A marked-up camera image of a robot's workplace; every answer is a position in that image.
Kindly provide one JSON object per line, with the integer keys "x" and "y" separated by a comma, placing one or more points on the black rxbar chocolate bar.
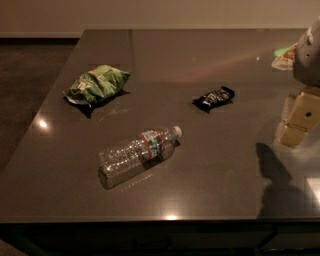
{"x": 214, "y": 99}

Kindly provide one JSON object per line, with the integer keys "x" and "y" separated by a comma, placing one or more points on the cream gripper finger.
{"x": 303, "y": 110}
{"x": 289, "y": 136}

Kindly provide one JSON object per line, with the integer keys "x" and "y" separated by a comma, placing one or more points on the green jalapeno chip bag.
{"x": 97, "y": 85}

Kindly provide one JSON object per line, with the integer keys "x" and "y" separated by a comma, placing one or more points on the clear plastic water bottle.
{"x": 121, "y": 162}

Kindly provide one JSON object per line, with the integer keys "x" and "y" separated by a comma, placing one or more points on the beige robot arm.
{"x": 303, "y": 58}

